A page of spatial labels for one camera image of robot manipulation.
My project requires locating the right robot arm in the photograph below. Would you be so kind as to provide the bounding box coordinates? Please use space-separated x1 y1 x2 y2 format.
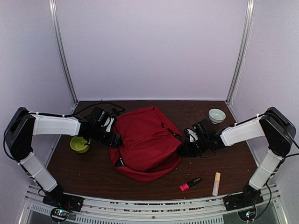
178 107 298 206

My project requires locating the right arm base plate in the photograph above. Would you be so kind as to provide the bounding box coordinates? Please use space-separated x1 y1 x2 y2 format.
223 192 264 211

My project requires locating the pale yellow highlighter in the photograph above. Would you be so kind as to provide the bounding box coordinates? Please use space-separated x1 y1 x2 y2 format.
212 172 221 196

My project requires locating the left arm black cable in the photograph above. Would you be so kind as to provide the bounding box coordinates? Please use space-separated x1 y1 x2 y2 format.
70 101 127 117

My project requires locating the right aluminium frame post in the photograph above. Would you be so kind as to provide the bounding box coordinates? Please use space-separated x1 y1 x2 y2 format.
226 0 256 105

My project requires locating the left aluminium frame post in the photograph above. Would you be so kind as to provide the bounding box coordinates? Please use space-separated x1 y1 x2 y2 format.
49 0 78 104

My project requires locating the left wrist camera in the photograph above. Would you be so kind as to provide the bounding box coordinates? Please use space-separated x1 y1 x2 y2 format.
102 115 117 133

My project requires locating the red student backpack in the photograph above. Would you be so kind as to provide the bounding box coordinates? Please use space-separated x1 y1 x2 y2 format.
108 106 182 182

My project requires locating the pink black highlighter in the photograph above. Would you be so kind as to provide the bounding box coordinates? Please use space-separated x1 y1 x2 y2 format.
179 177 202 192

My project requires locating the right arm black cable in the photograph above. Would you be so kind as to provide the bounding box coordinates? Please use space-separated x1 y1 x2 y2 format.
263 112 299 159

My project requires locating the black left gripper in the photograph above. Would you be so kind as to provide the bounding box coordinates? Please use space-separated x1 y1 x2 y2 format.
92 126 122 148

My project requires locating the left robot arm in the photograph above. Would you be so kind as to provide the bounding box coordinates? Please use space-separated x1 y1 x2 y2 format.
3 107 122 207

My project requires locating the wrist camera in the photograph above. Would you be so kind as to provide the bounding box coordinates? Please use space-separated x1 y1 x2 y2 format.
102 115 117 133
184 128 199 142

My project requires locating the front aluminium rail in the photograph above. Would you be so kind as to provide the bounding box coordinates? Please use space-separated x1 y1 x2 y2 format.
17 184 288 224

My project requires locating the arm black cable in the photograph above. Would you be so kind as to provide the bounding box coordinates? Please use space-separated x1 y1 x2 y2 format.
263 112 299 159
70 101 127 117

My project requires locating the aluminium frame post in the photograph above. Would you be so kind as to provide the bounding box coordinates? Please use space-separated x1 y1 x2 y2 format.
49 0 78 104
226 0 256 105

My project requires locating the lime green bowl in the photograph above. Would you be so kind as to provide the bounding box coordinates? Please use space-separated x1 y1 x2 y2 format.
70 136 91 154

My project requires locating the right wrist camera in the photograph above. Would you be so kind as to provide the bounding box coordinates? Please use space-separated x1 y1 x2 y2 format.
184 128 199 142

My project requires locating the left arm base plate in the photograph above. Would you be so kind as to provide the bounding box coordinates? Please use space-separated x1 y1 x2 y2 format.
43 194 84 212

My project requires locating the pale blue ceramic bowl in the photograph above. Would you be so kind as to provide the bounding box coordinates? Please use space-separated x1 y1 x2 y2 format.
208 108 226 124

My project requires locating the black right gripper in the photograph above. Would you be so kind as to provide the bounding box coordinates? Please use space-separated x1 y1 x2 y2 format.
177 136 209 157

